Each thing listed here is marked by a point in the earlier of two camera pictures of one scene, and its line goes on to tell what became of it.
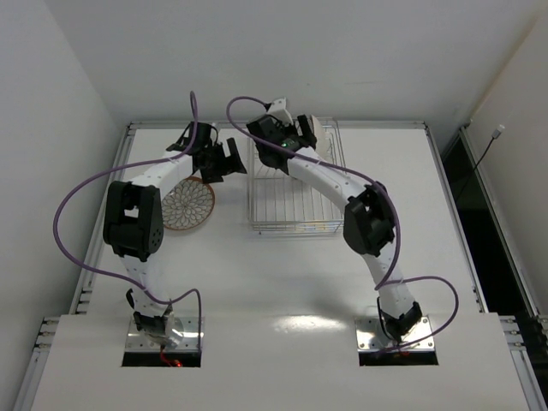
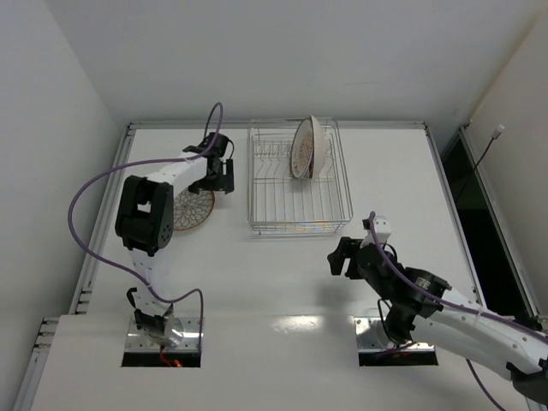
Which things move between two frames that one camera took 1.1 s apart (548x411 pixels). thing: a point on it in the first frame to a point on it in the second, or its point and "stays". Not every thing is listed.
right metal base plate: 372,336 stays
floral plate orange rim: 318,133 stays
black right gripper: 305,129 to 348,258
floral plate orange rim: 188,204 stays
